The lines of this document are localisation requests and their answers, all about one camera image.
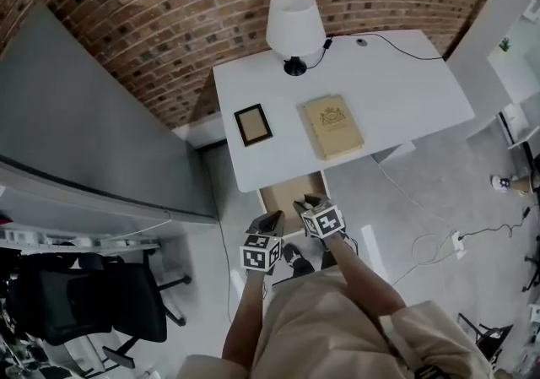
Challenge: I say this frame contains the white wooden drawer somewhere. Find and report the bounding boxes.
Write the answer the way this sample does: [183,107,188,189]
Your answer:
[257,171,330,240]

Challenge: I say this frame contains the white power strip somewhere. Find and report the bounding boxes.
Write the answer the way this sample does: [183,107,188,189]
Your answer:
[450,230,468,260]

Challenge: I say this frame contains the beige hardcover book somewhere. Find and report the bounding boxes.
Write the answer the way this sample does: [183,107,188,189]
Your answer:
[300,94,365,162]

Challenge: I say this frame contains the black picture frame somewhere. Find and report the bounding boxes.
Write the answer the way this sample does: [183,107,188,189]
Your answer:
[233,103,276,149]

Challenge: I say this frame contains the black folding stand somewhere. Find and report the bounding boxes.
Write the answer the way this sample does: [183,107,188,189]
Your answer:
[457,311,514,361]

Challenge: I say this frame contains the white bookshelf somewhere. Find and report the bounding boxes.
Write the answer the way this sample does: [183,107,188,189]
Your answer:
[445,0,540,150]

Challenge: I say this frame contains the black office chair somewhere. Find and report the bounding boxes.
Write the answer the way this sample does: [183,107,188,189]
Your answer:
[6,249,193,370]

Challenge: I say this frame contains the person's black shoe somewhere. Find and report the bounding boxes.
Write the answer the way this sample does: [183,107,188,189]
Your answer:
[281,242,316,278]

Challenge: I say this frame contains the white floor cable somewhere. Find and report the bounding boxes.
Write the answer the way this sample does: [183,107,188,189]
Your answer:
[375,157,462,288]

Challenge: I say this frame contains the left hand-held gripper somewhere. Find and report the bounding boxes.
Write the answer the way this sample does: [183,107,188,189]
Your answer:
[239,210,284,277]

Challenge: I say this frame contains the grey floor cable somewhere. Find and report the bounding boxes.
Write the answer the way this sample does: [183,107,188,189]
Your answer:
[201,153,238,323]

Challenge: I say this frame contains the person's left forearm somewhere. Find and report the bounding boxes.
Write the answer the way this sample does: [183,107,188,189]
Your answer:
[221,270,267,366]

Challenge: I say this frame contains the person's black trousers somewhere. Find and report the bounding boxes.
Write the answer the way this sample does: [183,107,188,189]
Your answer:
[320,249,338,272]

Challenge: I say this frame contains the black lamp cable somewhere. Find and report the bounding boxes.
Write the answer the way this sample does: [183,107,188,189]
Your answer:
[304,33,445,71]

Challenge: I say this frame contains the person's right forearm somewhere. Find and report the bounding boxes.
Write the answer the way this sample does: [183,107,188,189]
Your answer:
[323,236,409,322]

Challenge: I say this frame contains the black floor cable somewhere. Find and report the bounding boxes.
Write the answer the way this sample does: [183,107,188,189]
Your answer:
[457,204,540,243]

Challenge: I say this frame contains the white metal shelf rack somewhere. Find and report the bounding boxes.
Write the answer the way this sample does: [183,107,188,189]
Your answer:
[0,216,162,260]

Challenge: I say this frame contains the person's beige shirt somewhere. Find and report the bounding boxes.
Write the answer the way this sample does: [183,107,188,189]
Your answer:
[176,265,495,379]

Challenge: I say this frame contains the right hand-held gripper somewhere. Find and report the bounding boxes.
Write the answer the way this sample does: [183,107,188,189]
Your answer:
[293,193,359,252]

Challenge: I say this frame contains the white desk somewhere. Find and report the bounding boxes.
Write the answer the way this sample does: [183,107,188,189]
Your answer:
[211,29,477,194]

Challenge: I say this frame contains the white shade table lamp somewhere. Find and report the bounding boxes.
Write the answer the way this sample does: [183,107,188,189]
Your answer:
[265,0,327,78]

